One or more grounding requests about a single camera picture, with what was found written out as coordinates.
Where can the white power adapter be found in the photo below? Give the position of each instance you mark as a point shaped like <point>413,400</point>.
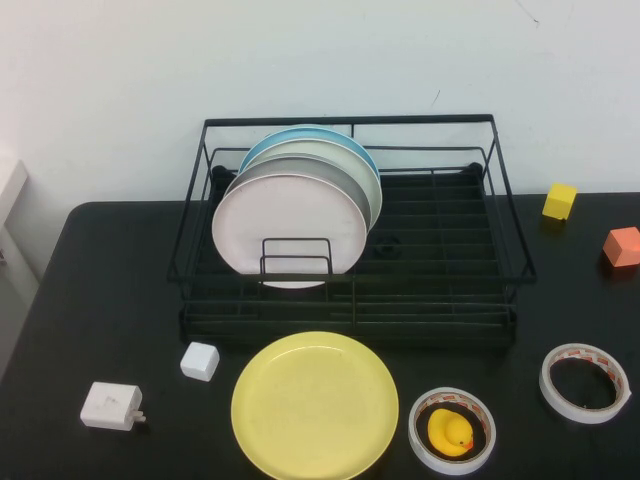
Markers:
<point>107,405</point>

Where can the grey plate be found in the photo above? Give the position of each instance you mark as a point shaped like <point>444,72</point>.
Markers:
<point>320,167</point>

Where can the orange cube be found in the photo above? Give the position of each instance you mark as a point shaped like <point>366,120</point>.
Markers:
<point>622,247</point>

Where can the white cube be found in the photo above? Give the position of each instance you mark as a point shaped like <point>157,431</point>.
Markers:
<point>200,361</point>

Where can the pink plate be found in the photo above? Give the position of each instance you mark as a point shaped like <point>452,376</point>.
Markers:
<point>285,215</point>

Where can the yellow plate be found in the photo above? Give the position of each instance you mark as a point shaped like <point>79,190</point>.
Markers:
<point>315,410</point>

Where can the white double-sided tape roll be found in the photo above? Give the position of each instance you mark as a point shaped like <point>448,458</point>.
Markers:
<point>415,435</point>
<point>547,395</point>

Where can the yellow cube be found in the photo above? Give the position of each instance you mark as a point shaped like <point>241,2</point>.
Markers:
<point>559,201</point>

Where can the pale green plate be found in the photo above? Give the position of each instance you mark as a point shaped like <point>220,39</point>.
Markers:
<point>325,150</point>

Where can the blue plate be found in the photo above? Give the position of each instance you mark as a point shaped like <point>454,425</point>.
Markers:
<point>280,136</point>

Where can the yellow rubber duck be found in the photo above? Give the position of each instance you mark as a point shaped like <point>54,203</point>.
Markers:
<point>447,432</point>

